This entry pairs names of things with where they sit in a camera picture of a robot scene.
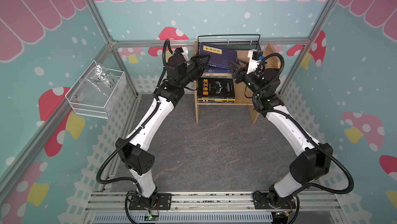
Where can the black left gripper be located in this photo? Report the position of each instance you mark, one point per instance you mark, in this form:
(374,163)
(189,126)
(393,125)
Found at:
(200,63)

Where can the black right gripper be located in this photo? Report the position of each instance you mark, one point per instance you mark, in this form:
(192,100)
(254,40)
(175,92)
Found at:
(237,70)

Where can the blue book small yellow label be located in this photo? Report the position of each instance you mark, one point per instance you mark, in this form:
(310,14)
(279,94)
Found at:
(210,71)

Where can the navy book yellow label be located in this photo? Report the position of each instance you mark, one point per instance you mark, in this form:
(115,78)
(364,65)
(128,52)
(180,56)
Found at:
(219,57)
(216,68)

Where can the black book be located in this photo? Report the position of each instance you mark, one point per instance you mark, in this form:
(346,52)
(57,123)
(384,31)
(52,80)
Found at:
(215,88)

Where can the yellow cover book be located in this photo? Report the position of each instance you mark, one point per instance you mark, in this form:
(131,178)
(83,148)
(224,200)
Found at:
(216,101)

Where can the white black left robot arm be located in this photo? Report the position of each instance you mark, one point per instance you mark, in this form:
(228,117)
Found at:
(133,150)

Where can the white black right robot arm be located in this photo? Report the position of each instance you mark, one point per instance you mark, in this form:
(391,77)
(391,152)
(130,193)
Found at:
(312,162)

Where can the wooden two-tier bookshelf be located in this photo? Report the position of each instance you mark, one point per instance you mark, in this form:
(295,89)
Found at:
(263,103)

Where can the clear plastic bag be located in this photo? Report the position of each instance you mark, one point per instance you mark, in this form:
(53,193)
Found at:
(98,88)

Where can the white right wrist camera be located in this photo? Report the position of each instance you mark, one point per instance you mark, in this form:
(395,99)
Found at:
(255,57)

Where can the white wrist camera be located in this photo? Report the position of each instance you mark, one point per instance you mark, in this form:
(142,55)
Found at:
(183,51)
(255,57)

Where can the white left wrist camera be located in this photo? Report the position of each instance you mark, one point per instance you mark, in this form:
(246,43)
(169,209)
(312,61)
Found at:
(183,51)

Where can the black wire mesh basket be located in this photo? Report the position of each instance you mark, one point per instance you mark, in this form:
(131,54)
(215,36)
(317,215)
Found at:
(232,42)

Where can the white wire wall basket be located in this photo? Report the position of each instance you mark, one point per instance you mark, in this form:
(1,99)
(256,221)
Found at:
(88,110)

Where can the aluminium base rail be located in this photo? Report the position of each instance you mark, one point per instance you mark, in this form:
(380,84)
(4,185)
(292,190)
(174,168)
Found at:
(238,207)

